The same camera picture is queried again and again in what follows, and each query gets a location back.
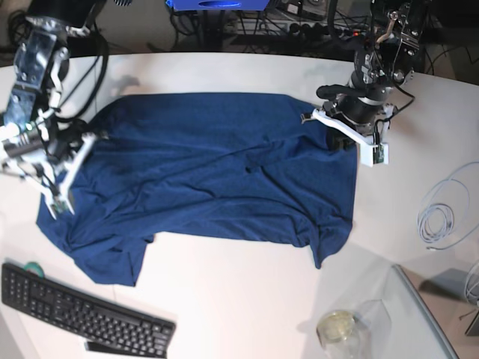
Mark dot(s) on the clear glass jar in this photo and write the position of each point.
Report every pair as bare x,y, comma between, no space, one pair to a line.
361,332

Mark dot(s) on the blue box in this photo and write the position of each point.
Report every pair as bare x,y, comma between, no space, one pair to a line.
184,5

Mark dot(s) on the blue long-sleeve t-shirt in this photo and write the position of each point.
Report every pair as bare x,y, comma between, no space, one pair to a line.
226,165

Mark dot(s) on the green tape roll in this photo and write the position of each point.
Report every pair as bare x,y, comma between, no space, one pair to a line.
34,268

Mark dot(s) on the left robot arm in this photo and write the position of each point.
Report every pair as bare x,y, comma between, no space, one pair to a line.
384,54

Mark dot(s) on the black computer keyboard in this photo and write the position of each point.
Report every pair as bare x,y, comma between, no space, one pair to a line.
125,331

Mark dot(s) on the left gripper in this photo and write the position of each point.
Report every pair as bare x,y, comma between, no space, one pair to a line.
346,115

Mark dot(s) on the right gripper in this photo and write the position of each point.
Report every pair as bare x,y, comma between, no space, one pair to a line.
56,142

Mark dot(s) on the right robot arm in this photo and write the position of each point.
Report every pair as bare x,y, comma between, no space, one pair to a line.
42,62

